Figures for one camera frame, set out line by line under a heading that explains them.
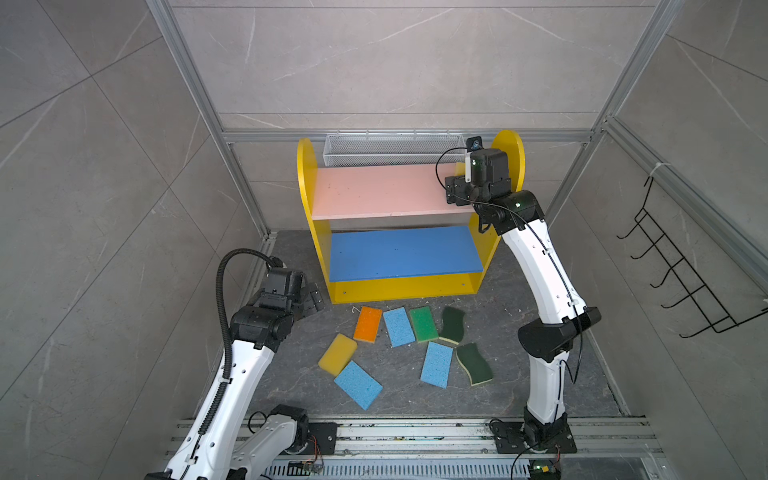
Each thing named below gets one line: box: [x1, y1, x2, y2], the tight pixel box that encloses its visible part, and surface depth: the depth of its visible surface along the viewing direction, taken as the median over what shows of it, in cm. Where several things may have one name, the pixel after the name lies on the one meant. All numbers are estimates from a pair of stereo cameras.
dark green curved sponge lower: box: [456, 342, 493, 386], surface depth 87 cm
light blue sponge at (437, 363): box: [420, 341, 454, 389], surface depth 87 cm
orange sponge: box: [353, 306, 383, 344], surface depth 95 cm
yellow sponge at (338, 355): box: [318, 333, 358, 377], surface depth 89 cm
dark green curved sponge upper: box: [439, 306, 465, 343], surface depth 95 cm
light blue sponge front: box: [334, 360, 383, 411], surface depth 83 cm
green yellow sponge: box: [409, 306, 439, 343], surface depth 94 cm
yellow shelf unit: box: [298, 131, 526, 305], surface depth 92 cm
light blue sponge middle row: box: [383, 306, 416, 348], surface depth 94 cm
